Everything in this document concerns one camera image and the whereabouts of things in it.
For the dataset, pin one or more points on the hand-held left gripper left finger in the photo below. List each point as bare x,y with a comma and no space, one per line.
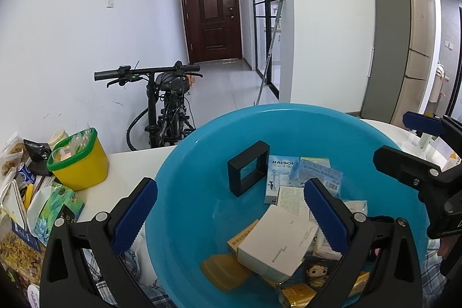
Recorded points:
135,217

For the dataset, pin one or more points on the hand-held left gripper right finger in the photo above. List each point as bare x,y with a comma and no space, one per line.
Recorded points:
325,217

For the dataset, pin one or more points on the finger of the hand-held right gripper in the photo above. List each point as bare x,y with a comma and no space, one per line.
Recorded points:
422,124
400,163

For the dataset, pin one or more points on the white box with handwriting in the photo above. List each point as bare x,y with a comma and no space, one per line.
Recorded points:
288,199

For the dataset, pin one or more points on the light blue packet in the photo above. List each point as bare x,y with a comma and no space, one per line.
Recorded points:
317,171

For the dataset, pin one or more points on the small doll figurine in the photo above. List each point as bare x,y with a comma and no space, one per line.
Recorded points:
317,272

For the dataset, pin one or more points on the large white box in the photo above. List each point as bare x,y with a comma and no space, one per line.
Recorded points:
274,246

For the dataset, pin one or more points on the blue plastic basin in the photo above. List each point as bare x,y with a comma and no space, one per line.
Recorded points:
187,185

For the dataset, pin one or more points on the pale blue printed carton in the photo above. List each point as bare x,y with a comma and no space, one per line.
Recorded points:
278,167

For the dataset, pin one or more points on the gold foil packet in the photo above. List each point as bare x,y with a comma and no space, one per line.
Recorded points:
296,295

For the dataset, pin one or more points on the orange box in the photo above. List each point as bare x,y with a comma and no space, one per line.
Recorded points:
242,236

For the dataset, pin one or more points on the black square frame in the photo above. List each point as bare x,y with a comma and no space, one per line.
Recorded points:
232,178

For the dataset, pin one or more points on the amber soap bar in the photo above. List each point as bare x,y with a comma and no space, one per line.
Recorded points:
223,272

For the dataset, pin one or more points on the plaid cloth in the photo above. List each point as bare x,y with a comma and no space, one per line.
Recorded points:
130,268

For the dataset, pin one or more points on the yellow tub with green rim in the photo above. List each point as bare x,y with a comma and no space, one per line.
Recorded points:
83,167

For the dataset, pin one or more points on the green floral bag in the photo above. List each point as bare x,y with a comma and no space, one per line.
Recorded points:
50,207

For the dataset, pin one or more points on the beige refrigerator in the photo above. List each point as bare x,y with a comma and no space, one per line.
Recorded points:
389,41

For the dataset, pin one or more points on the white jar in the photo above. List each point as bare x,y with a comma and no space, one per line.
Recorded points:
57,138

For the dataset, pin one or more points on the black bag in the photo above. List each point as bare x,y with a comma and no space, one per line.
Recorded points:
38,153

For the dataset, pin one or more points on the yellow snack bag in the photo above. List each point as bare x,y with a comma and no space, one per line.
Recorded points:
18,250

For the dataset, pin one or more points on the black bicycle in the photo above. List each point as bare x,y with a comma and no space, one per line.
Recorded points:
169,84

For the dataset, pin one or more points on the cookie bag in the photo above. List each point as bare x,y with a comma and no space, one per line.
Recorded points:
12,153

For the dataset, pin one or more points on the mop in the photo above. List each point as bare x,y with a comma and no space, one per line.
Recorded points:
272,37

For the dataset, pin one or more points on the black framed glass door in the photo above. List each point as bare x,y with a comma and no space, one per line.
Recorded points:
263,41

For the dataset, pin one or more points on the dark brown door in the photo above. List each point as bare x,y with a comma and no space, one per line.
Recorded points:
213,15

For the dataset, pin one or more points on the white wall switch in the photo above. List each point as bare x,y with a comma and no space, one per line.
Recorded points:
110,1

